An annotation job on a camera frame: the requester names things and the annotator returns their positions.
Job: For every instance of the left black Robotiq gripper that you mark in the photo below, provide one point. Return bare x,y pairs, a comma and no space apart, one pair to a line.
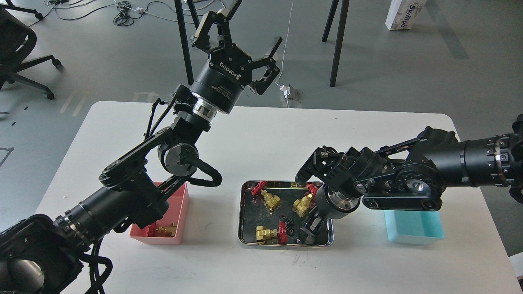
222,79

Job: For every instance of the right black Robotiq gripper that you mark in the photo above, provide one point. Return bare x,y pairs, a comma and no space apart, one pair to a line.
329,205

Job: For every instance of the brass valve red handle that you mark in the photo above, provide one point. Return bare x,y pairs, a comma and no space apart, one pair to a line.
303,205
157,231
261,195
265,235

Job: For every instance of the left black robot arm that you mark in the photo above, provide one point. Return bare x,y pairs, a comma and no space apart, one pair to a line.
44,256

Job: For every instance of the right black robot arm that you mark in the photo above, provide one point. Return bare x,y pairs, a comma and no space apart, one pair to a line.
409,176

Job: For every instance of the blue plastic box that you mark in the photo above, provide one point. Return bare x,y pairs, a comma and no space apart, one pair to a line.
419,228

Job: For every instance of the pink plastic box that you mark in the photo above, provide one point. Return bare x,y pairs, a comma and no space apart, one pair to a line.
177,212

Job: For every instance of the white cardboard box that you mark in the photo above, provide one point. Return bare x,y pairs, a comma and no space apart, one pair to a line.
402,14

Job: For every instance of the steel tray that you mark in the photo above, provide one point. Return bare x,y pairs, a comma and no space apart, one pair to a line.
254,214

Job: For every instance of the floor power socket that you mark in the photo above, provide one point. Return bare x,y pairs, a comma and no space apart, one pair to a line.
289,92

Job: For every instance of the black stand leg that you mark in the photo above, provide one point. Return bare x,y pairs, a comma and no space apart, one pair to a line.
339,35
183,34

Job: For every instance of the black office chair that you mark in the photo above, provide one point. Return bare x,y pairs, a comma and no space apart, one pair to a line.
17,41

